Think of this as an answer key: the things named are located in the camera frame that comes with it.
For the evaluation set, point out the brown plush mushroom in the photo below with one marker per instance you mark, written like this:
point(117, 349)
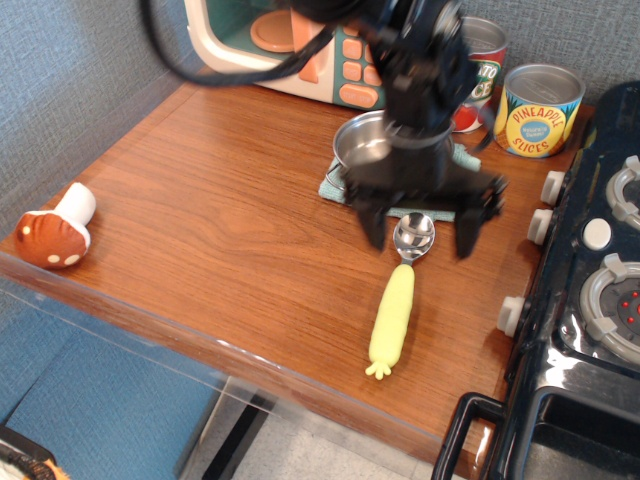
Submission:
point(57, 238)

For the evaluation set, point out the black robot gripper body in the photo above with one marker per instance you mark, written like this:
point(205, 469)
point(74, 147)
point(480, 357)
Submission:
point(456, 189)

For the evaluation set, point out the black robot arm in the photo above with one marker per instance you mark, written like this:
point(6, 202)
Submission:
point(422, 59)

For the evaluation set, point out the light blue folded cloth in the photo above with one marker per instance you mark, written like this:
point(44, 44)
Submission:
point(332, 187)

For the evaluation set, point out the orange black object corner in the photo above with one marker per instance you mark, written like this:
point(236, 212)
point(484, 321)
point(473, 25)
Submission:
point(22, 458)

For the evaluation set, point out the black toy stove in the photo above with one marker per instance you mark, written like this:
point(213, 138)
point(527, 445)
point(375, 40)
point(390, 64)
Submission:
point(572, 404)

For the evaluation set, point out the stainless steel pot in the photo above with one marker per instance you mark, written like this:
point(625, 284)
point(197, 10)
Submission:
point(372, 141)

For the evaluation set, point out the spoon with yellow handle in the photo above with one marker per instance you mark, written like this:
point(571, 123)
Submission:
point(413, 237)

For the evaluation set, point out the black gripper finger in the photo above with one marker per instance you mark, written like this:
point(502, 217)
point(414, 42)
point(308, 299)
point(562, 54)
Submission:
point(372, 213)
point(468, 224)

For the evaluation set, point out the toy microwave oven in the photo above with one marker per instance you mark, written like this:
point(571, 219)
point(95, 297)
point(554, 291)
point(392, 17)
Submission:
point(232, 36)

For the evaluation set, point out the pineapple slices can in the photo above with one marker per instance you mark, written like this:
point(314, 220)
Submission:
point(537, 110)

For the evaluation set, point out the tomato sauce can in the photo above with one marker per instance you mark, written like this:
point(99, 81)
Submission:
point(487, 43)

